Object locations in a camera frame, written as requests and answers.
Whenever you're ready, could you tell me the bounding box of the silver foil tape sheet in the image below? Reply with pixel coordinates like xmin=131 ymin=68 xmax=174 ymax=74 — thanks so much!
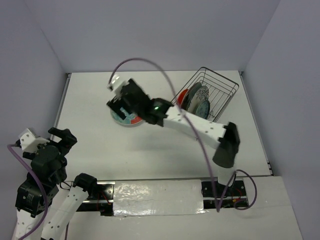
xmin=113 ymin=179 xmax=205 ymax=217

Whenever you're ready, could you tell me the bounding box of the black wire dish rack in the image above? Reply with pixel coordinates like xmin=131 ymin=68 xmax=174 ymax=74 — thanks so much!
xmin=172 ymin=66 xmax=239 ymax=122

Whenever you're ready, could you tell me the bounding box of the orange translucent plate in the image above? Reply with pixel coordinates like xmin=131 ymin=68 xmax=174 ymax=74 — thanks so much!
xmin=177 ymin=89 xmax=188 ymax=108

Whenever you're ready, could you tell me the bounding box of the small blue patterned plate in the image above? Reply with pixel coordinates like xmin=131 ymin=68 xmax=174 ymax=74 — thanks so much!
xmin=194 ymin=99 xmax=210 ymax=119

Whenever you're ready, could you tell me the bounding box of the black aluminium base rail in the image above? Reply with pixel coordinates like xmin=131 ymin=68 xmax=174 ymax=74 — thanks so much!
xmin=77 ymin=180 xmax=249 ymax=217

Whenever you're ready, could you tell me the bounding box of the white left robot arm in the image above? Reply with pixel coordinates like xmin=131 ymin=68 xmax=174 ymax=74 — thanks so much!
xmin=7 ymin=127 xmax=98 ymax=240

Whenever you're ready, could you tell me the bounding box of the red and teal plate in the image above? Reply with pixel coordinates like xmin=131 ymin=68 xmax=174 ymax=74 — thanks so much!
xmin=110 ymin=110 xmax=144 ymax=127

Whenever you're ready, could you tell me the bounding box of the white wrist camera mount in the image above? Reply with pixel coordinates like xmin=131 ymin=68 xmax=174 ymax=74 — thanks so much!
xmin=18 ymin=128 xmax=50 ymax=154
xmin=107 ymin=74 xmax=128 ymax=95

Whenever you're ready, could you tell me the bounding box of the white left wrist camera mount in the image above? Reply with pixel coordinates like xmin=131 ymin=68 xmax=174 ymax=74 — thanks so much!
xmin=18 ymin=128 xmax=50 ymax=154

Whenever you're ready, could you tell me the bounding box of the dark teal glazed plate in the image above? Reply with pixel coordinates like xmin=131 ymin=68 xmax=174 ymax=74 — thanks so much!
xmin=181 ymin=82 xmax=202 ymax=110

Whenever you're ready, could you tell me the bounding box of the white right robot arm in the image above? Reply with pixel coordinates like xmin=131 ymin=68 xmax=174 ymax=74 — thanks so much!
xmin=107 ymin=76 xmax=240 ymax=196

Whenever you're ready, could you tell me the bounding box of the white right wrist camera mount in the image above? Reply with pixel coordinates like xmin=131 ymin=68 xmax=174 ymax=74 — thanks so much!
xmin=107 ymin=74 xmax=128 ymax=95

